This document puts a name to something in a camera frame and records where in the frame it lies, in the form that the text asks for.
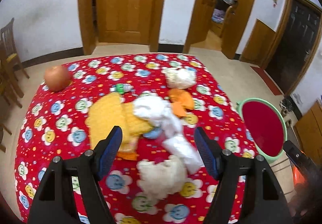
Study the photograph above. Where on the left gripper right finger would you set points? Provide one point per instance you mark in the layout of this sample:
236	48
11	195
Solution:
264	201

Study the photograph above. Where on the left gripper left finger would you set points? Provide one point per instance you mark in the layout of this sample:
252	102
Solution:
54	200

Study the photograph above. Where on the orange snack packet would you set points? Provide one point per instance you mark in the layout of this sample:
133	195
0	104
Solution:
128	154

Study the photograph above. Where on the yellow foam fruit net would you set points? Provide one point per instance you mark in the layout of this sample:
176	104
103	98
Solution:
109	112

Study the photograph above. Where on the white paper ball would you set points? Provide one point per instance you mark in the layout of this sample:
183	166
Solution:
158	180
179	78

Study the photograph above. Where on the orange wrapper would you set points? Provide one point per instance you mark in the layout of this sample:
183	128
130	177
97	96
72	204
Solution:
181	101

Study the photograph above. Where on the white cloth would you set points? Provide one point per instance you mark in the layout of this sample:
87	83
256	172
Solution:
158	113

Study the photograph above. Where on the orange plastic stool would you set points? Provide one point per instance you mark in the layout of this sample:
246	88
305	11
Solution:
297	176

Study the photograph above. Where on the wooden low cabinet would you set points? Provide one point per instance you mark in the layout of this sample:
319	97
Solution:
308	130

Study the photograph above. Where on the red bin green rim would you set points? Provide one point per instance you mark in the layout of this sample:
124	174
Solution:
266	127

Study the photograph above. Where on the red doormat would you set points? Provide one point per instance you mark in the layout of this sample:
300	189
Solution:
268	81

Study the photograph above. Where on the red apple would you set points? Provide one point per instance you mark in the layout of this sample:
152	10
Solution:
57	78

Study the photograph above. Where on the green blue toy figure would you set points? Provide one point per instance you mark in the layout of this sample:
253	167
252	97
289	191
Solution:
121	88

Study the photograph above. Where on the near wooden chair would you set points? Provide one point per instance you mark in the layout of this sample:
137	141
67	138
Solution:
6	93

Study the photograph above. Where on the wooden chair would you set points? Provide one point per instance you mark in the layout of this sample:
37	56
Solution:
6	93
11	54

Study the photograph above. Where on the red smiley flower tablecloth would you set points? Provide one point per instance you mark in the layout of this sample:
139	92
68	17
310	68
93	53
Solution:
69	122

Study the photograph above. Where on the far wooden chair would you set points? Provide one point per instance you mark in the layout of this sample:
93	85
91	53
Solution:
11	54

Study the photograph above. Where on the dark entrance door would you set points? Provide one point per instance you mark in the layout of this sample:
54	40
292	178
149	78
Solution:
295	46

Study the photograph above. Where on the open wooden door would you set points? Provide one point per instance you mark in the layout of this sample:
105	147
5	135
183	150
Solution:
201	21

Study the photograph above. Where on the closed wooden door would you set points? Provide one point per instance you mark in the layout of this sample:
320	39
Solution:
124	21

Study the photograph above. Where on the wooden wall panel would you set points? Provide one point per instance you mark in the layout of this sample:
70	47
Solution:
258	45

